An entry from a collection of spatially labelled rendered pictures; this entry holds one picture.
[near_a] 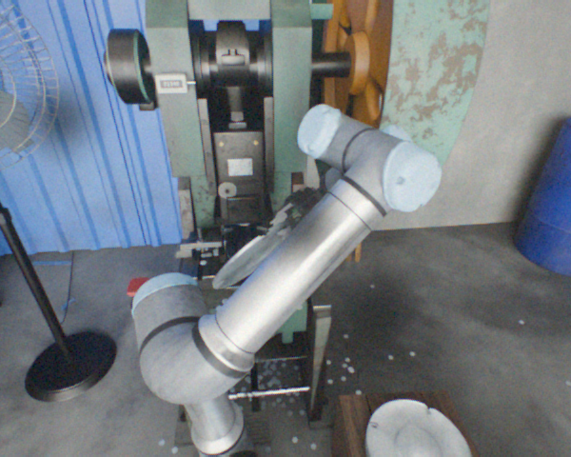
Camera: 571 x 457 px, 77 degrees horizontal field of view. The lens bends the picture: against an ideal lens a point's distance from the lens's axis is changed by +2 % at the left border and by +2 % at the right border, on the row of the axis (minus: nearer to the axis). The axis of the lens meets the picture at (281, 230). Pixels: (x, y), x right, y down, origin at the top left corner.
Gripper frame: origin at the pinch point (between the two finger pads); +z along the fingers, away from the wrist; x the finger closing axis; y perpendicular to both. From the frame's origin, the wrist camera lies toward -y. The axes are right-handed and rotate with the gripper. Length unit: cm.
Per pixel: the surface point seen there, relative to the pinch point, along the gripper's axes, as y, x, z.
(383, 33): -36, -22, -32
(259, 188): -22.6, -12.4, 19.1
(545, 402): -81, 134, 13
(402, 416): -14, 71, 21
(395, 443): -5, 72, 20
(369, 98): -39.8, -12.9, -18.5
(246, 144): -20.4, -24.5, 10.7
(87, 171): -53, -95, 156
